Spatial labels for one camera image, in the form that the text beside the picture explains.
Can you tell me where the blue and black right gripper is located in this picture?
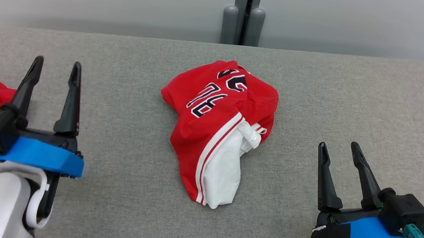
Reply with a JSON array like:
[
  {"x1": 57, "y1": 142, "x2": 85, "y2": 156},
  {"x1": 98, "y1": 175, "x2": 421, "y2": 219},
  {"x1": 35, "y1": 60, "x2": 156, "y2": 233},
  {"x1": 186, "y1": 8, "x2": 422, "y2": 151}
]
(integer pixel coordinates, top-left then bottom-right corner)
[{"x1": 303, "y1": 137, "x2": 420, "y2": 238}]

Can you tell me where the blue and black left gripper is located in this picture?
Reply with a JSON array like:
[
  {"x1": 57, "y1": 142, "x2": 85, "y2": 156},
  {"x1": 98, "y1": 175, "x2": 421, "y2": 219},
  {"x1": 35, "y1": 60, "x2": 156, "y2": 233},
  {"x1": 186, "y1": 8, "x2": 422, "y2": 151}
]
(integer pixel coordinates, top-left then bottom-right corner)
[{"x1": 0, "y1": 51, "x2": 100, "y2": 179}]

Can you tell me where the red Bulls basketball jersey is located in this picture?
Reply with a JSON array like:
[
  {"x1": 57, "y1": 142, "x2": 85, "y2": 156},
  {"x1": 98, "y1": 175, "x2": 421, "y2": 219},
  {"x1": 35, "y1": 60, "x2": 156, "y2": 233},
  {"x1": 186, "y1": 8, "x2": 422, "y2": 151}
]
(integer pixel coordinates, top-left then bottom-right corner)
[{"x1": 143, "y1": 50, "x2": 284, "y2": 217}]

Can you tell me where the grey cylindrical post foot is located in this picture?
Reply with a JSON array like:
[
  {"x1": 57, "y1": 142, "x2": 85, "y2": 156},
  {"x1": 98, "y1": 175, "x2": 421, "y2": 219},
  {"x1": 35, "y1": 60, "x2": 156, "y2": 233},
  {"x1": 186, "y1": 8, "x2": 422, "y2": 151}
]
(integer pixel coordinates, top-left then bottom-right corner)
[
  {"x1": 244, "y1": 7, "x2": 267, "y2": 48},
  {"x1": 219, "y1": 4, "x2": 240, "y2": 46}
]

